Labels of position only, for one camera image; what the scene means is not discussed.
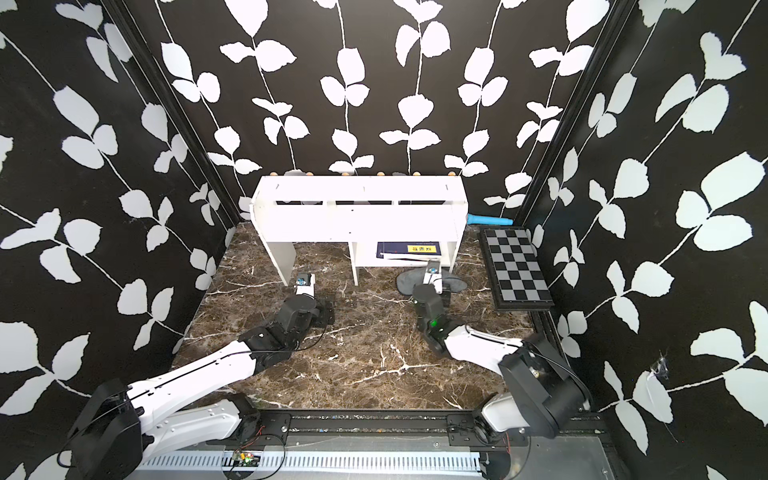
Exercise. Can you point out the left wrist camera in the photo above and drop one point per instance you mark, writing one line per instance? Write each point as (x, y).
(305, 284)

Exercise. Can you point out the black white checkerboard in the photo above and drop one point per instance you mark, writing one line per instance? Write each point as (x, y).
(516, 279)

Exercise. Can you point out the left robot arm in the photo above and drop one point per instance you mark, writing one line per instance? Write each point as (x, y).
(123, 425)

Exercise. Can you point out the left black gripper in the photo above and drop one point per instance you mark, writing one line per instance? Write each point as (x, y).
(324, 317)

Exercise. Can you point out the white perforated strip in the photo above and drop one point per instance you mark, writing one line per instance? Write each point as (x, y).
(451, 463)

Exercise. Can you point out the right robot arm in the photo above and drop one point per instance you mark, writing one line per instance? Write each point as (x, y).
(542, 392)

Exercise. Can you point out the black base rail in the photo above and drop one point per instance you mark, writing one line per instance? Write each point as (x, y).
(390, 423)

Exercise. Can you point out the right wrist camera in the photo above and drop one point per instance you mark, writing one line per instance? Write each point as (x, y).
(433, 275)

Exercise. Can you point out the dark blue book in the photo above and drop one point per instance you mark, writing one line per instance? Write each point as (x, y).
(408, 251)

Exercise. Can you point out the small circuit board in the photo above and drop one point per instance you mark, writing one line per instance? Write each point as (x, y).
(244, 460)

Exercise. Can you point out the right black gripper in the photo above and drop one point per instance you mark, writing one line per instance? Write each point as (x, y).
(419, 290)

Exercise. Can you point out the grey microfibre cloth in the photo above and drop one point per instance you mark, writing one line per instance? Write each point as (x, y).
(408, 280)

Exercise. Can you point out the white wooden bookshelf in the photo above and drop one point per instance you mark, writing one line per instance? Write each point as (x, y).
(361, 212)

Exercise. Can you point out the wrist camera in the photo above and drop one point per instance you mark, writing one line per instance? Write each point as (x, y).
(433, 275)
(305, 284)

